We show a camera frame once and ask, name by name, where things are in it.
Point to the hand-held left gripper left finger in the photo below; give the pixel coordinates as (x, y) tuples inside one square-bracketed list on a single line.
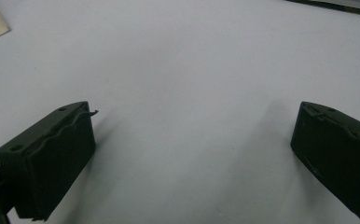
[(50, 158)]

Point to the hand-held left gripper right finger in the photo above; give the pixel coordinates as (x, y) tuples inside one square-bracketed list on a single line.
[(339, 149)]

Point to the dark table edge strip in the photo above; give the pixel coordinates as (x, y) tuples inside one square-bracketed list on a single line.
[(339, 6)]

